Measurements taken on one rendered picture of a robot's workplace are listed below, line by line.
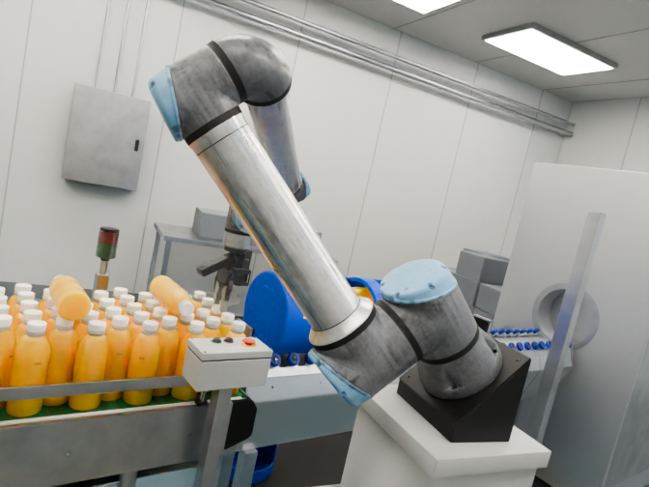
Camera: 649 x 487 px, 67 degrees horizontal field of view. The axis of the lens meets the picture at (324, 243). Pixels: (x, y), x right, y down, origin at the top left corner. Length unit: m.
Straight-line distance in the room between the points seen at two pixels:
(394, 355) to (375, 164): 4.81
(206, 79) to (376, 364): 0.60
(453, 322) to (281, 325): 0.72
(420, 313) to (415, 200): 5.10
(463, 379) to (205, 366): 0.60
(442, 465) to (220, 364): 0.57
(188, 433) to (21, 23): 4.08
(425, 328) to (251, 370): 0.52
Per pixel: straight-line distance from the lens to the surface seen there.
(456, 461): 1.06
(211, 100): 0.88
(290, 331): 1.60
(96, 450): 1.41
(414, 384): 1.21
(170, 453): 1.49
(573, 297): 2.52
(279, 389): 1.69
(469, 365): 1.09
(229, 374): 1.30
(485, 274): 5.32
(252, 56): 0.91
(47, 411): 1.38
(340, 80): 5.51
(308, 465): 2.75
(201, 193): 5.02
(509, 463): 1.17
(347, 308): 0.95
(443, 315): 1.01
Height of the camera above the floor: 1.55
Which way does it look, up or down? 7 degrees down
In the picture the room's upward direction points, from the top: 12 degrees clockwise
